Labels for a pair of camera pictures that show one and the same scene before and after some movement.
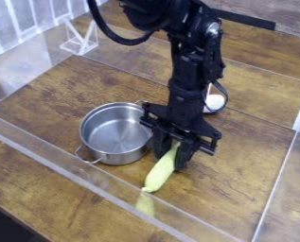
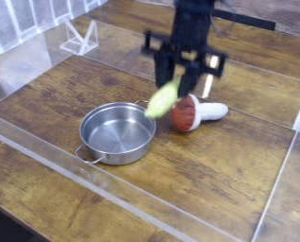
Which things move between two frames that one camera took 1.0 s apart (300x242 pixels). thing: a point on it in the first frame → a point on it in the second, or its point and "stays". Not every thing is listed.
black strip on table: x=245 y=19 stays
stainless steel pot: x=113 y=133 stays
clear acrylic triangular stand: x=81 y=43 stays
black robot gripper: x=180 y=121 → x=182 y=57
